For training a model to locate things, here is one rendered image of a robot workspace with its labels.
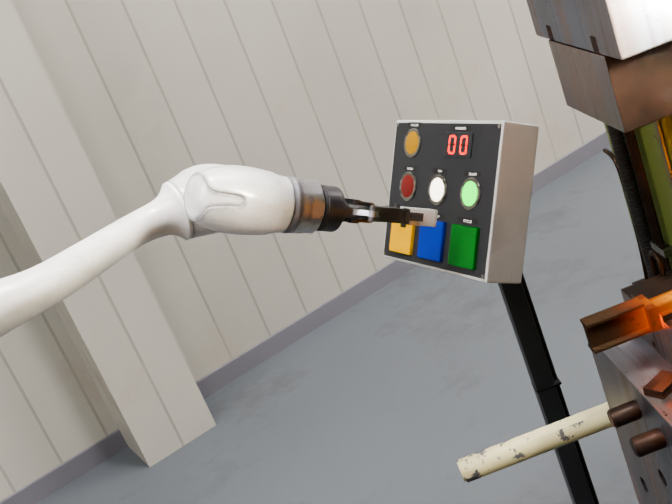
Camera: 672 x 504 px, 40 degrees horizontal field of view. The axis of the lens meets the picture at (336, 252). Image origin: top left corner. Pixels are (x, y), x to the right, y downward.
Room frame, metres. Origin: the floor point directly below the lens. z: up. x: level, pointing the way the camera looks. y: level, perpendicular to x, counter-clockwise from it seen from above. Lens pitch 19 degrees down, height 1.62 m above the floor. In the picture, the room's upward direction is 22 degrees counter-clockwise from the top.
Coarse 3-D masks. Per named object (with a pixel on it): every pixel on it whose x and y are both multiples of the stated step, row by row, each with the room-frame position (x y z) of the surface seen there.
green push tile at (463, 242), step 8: (456, 224) 1.56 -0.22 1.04; (456, 232) 1.55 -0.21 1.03; (464, 232) 1.53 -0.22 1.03; (472, 232) 1.51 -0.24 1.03; (456, 240) 1.55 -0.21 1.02; (464, 240) 1.53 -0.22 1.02; (472, 240) 1.51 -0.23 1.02; (456, 248) 1.54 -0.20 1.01; (464, 248) 1.52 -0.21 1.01; (472, 248) 1.50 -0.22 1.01; (448, 256) 1.56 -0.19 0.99; (456, 256) 1.54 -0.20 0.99; (464, 256) 1.52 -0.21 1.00; (472, 256) 1.50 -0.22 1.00; (456, 264) 1.53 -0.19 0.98; (464, 264) 1.51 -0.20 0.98; (472, 264) 1.49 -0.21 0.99
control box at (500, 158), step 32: (416, 128) 1.75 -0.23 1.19; (448, 128) 1.66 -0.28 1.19; (480, 128) 1.57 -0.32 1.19; (512, 128) 1.52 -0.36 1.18; (416, 160) 1.73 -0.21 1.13; (448, 160) 1.64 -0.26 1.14; (480, 160) 1.55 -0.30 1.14; (512, 160) 1.51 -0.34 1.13; (416, 192) 1.71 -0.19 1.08; (448, 192) 1.61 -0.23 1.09; (480, 192) 1.53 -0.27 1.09; (512, 192) 1.50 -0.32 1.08; (448, 224) 1.59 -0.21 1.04; (480, 224) 1.51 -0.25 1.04; (512, 224) 1.50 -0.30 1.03; (384, 256) 1.76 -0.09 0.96; (416, 256) 1.66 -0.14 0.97; (480, 256) 1.49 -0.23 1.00; (512, 256) 1.49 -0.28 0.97
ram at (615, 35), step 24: (528, 0) 1.25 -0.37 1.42; (552, 0) 1.15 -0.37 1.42; (576, 0) 1.06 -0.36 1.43; (600, 0) 0.98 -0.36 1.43; (624, 0) 0.96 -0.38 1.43; (648, 0) 0.96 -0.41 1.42; (552, 24) 1.17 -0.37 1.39; (576, 24) 1.08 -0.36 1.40; (600, 24) 1.00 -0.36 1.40; (624, 24) 0.96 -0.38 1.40; (648, 24) 0.96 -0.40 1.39; (600, 48) 1.02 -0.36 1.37; (624, 48) 0.97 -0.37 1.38; (648, 48) 0.97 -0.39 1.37
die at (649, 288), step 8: (648, 280) 1.21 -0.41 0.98; (656, 280) 1.20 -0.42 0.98; (664, 280) 1.19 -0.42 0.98; (624, 288) 1.21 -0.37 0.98; (632, 288) 1.20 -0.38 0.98; (640, 288) 1.19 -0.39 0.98; (648, 288) 1.17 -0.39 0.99; (656, 288) 1.16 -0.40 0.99; (664, 288) 1.15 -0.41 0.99; (624, 296) 1.20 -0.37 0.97; (632, 296) 1.17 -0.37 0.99; (648, 296) 1.15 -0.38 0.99; (664, 312) 1.07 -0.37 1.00; (664, 320) 1.06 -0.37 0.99; (664, 328) 1.07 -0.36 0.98; (648, 336) 1.14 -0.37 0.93; (656, 336) 1.11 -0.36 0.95; (664, 336) 1.08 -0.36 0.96; (656, 344) 1.12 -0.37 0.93; (664, 344) 1.08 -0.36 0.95; (664, 352) 1.09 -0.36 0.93
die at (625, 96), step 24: (552, 48) 1.20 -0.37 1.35; (576, 48) 1.11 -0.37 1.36; (576, 72) 1.13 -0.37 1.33; (600, 72) 1.04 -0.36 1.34; (624, 72) 1.01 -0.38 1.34; (648, 72) 1.01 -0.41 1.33; (576, 96) 1.16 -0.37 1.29; (600, 96) 1.07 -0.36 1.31; (624, 96) 1.02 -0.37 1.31; (648, 96) 1.01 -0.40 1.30; (600, 120) 1.09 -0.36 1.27; (624, 120) 1.02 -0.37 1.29; (648, 120) 1.01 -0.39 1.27
